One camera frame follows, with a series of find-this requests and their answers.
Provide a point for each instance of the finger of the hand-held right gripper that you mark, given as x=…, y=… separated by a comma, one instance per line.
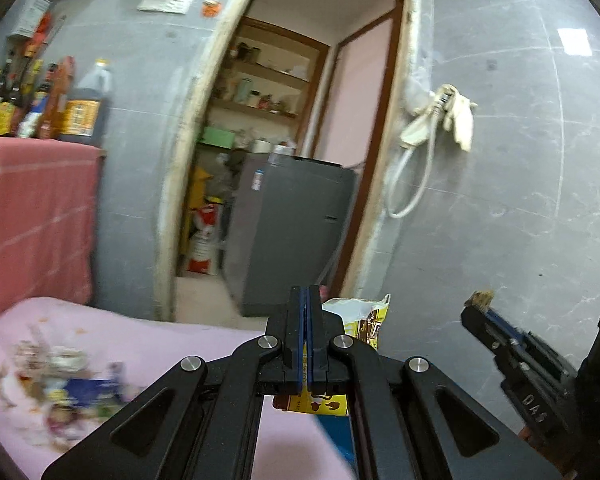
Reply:
x=505, y=326
x=490, y=335

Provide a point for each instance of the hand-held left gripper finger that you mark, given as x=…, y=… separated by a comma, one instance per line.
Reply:
x=300, y=335
x=311, y=335

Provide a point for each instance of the brown food scrap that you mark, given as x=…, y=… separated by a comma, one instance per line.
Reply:
x=481, y=299

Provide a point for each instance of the yellow snack bag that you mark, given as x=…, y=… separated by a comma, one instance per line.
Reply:
x=367, y=320

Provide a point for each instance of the grey washing machine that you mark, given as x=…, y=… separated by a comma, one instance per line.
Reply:
x=290, y=230

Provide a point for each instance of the white red rice sack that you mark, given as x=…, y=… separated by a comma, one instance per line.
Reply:
x=205, y=245

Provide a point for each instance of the blue packet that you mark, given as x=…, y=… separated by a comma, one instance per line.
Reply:
x=97, y=391

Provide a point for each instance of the green box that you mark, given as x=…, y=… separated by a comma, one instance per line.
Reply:
x=219, y=136

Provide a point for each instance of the white hanging gloves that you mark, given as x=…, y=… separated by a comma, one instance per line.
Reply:
x=457, y=112

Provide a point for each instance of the pink door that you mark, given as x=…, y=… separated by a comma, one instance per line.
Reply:
x=360, y=95

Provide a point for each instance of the pile of crumpled wrappers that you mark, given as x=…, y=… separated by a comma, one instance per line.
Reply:
x=45, y=360

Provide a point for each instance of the wooden shelf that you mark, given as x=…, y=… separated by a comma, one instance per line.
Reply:
x=270, y=72

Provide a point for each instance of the pink checked cloth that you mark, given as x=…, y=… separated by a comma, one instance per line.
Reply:
x=35, y=220

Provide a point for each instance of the large cooking oil jug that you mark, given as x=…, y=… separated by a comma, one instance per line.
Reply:
x=87, y=110

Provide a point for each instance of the orange liquid bottle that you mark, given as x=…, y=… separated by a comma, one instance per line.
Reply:
x=57, y=100

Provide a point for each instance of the small orange packet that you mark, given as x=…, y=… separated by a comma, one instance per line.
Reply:
x=211, y=8

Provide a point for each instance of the blue label bottle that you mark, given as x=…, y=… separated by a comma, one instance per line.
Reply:
x=32, y=120

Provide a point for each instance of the white paper sheet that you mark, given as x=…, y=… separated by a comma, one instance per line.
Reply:
x=166, y=2

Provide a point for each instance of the red plastic bag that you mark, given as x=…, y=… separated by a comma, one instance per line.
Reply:
x=42, y=35

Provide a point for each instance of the white carton box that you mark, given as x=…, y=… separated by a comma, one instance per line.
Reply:
x=32, y=12

